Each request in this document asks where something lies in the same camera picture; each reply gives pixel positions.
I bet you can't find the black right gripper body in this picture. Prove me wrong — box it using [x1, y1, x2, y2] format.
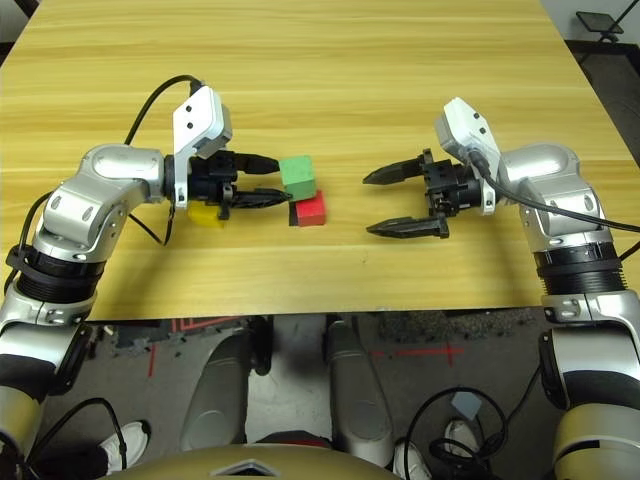
[419, 147, 486, 218]

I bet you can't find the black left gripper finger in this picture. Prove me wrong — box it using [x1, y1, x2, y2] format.
[227, 187, 293, 211]
[234, 152, 281, 176]

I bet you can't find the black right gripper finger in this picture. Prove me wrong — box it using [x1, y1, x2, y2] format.
[361, 156, 427, 187]
[365, 214, 451, 240]

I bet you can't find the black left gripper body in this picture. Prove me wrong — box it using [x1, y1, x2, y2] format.
[187, 149, 240, 221]

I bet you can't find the yellow wooden block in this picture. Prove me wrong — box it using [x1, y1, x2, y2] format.
[187, 199, 227, 230]

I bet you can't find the green wooden block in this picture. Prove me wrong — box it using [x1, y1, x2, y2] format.
[278, 154, 318, 201]

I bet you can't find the red wooden block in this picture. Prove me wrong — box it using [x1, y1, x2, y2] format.
[293, 189, 329, 229]

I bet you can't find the grey speckled carpet piece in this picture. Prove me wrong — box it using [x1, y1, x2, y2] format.
[377, 309, 544, 344]

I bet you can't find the grey robot right leg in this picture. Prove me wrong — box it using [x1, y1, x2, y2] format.
[323, 319, 397, 467]

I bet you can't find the grey robot leg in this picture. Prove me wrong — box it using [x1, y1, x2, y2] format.
[323, 319, 397, 467]
[179, 319, 274, 452]

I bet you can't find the small grey box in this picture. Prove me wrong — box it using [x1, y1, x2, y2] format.
[449, 391, 482, 421]

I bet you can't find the grey robot left leg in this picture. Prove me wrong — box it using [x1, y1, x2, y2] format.
[179, 319, 274, 452]

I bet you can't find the white sneaker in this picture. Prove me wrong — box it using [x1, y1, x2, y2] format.
[443, 418, 482, 459]
[393, 438, 433, 480]
[97, 420, 152, 474]

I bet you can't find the black stand with tablet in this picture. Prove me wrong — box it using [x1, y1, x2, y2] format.
[574, 0, 640, 47]

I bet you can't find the gold robot torso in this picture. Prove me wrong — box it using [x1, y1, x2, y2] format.
[107, 442, 401, 480]

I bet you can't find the person's black trouser leg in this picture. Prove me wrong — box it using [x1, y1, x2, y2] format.
[27, 447, 109, 480]

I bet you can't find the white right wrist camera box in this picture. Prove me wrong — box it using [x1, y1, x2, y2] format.
[433, 97, 502, 218]

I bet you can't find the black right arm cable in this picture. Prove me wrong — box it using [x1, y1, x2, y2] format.
[467, 148, 640, 262]

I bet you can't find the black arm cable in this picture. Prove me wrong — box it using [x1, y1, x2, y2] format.
[0, 74, 207, 480]
[467, 148, 640, 262]

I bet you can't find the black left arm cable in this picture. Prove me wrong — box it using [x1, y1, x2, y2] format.
[0, 74, 207, 480]

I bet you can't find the black coiled floor cable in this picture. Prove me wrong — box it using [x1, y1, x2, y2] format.
[405, 367, 544, 480]

